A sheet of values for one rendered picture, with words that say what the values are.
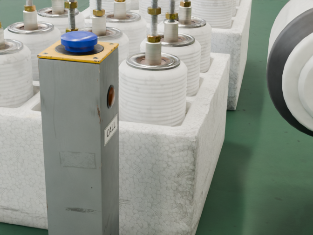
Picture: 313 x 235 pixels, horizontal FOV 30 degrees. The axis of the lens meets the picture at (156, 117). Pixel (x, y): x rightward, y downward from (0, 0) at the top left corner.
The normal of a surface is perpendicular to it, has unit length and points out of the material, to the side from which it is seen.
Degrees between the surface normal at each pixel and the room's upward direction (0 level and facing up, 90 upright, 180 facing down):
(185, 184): 90
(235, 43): 90
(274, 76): 94
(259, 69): 0
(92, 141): 90
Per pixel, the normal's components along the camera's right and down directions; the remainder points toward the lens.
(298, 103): -0.20, 0.38
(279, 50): -0.79, -0.01
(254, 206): 0.02, -0.92
